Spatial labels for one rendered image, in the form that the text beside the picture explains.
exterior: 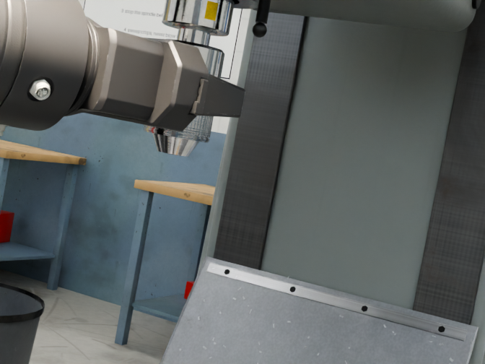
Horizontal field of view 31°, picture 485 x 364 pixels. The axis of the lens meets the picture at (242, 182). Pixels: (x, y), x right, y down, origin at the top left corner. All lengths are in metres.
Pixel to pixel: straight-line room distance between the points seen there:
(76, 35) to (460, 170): 0.51
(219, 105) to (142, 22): 5.22
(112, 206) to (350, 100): 4.87
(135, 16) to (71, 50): 5.34
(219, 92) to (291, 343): 0.42
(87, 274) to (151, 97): 5.38
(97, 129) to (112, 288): 1.04
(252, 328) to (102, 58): 0.50
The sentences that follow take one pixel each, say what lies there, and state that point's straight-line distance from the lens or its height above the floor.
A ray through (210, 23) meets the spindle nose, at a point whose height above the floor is 1.28.
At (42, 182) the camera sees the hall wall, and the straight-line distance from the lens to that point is 6.16.
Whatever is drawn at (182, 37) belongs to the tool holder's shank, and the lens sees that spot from 0.62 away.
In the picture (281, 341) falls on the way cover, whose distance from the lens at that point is 0.96.
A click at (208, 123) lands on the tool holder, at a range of 0.61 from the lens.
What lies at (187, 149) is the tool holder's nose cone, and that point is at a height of 1.20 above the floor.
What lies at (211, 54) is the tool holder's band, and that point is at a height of 1.26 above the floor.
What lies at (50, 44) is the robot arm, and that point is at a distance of 0.51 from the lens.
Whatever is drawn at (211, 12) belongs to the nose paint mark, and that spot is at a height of 1.29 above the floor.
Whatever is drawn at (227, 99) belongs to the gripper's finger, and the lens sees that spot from 0.61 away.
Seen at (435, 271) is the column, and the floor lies 1.11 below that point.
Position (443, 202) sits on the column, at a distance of 0.93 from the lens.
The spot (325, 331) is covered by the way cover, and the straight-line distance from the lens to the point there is 0.95.
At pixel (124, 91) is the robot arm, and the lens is 0.54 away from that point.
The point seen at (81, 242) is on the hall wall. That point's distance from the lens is 5.95.
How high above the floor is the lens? 1.21
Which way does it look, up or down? 3 degrees down
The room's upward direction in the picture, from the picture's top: 10 degrees clockwise
